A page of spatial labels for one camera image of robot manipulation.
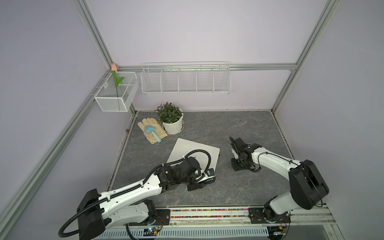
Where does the white wire shelf basket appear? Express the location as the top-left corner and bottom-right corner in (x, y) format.
(141, 62), (232, 95)

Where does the beige work glove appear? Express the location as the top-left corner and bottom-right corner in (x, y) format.
(138, 118), (168, 145)

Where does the potted green plant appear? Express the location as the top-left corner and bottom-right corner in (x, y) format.
(156, 102), (184, 135)

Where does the white mesh wall box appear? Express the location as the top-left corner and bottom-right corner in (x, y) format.
(94, 72), (139, 112)

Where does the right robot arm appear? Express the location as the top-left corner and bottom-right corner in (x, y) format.
(229, 137), (330, 223)

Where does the silver laptop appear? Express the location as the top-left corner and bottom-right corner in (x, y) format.
(165, 137), (221, 176)

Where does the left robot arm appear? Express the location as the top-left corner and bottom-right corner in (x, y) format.
(58, 149), (212, 240)

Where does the blue garden trowel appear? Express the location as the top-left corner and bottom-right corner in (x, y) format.
(144, 125), (164, 144)

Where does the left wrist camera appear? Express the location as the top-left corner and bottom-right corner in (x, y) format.
(199, 167), (217, 184)

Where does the aluminium front rail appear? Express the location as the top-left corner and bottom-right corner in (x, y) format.
(96, 206), (344, 240)

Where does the pink artificial tulip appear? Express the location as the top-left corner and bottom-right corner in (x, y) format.
(111, 64), (125, 98)

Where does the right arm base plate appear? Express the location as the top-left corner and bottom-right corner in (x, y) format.
(248, 208), (291, 224)

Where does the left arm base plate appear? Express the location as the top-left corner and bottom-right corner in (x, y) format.
(129, 209), (171, 226)

